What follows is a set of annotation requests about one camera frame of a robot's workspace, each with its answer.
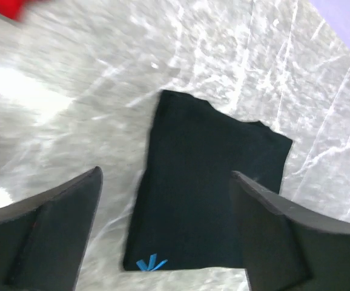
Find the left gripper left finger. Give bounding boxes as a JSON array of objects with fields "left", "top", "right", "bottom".
[{"left": 0, "top": 167, "right": 103, "bottom": 290}]

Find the black t shirt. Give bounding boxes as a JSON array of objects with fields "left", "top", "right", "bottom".
[{"left": 122, "top": 90, "right": 292, "bottom": 271}]

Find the folded red t shirt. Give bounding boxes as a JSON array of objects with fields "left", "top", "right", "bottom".
[{"left": 0, "top": 0, "right": 46, "bottom": 22}]

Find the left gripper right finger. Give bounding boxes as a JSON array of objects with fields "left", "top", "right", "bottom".
[{"left": 229, "top": 172, "right": 350, "bottom": 291}]

